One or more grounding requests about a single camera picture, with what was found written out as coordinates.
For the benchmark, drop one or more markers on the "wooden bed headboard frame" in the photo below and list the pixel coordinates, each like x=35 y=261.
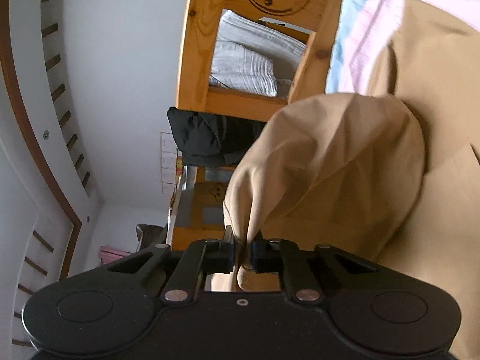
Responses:
x=196 y=208

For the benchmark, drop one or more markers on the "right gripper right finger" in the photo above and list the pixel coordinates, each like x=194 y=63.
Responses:
x=291 y=265

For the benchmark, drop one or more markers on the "pink bed sheet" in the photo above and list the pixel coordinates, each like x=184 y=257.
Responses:
x=375 y=25

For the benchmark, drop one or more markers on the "wooden bed rail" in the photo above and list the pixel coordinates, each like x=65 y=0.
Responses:
x=313 y=22

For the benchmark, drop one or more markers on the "light blue blanket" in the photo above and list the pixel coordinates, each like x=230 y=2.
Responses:
x=349 y=11

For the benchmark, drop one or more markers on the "dark bag on shelf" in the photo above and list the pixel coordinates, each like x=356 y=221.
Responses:
x=149 y=234

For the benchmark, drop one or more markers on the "tan coat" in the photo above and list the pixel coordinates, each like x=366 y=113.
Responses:
x=391 y=175

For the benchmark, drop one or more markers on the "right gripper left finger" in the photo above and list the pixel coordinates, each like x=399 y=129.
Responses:
x=187 y=270

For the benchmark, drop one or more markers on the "paper poster on wall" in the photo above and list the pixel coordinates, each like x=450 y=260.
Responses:
x=168 y=157

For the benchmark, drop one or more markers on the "white quilted cloth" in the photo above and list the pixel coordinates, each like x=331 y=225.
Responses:
x=253 y=58

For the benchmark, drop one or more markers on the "black jacket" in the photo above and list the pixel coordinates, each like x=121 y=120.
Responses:
x=211 y=140

